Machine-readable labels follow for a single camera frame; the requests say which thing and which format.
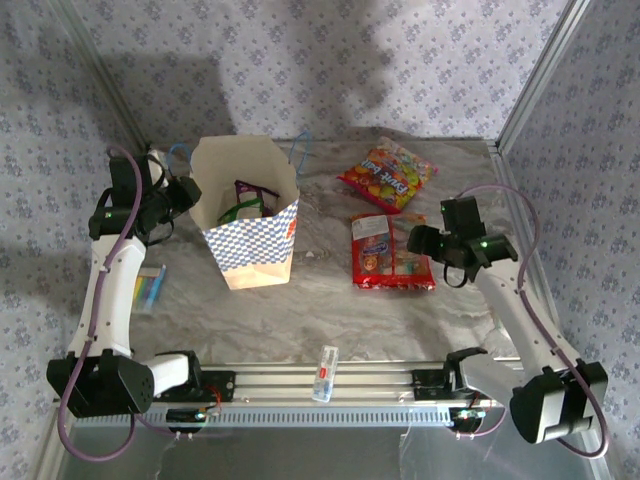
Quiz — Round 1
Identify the green snack packet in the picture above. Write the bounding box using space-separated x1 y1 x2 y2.
217 197 264 226

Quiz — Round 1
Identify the purple snack packet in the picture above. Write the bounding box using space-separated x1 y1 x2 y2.
234 179 281 216

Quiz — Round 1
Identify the blue checkered paper bag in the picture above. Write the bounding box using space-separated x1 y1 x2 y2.
167 130 314 291

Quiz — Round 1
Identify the colourful fruit candy bag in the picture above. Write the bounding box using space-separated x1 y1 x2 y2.
335 136 440 214

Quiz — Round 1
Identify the large red candy bag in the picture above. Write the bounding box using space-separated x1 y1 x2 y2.
349 212 437 292

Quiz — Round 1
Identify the pack of coloured pens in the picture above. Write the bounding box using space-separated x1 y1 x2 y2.
133 264 167 315

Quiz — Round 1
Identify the small green circuit board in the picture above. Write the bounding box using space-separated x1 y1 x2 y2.
166 407 221 426
449 407 489 426

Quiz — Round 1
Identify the clear plastic blister pack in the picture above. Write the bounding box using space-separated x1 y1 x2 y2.
312 344 341 404

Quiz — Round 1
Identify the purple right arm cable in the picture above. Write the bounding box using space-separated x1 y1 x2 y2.
457 182 610 459

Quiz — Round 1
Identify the aluminium side rail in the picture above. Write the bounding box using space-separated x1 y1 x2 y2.
488 141 581 361

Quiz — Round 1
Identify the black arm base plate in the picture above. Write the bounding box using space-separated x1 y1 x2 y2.
192 368 237 402
412 368 451 401

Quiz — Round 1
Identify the aluminium frame post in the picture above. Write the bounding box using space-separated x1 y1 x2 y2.
49 0 154 156
494 0 599 156

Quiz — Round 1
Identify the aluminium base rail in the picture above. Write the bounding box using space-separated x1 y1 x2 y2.
199 362 526 404

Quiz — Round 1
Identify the grey slotted cable duct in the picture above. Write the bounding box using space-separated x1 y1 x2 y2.
149 404 451 429

